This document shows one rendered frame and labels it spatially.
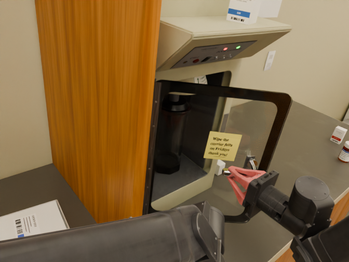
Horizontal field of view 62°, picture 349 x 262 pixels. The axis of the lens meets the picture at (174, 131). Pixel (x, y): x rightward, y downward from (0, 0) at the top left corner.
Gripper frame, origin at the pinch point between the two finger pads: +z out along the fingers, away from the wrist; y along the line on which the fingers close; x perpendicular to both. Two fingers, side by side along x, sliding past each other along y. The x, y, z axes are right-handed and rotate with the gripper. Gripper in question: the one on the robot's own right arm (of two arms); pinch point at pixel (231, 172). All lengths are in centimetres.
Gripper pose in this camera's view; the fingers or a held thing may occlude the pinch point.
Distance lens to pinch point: 70.0
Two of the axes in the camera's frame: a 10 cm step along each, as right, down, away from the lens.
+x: -7.5, 2.5, -6.1
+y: 1.3, -8.5, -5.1
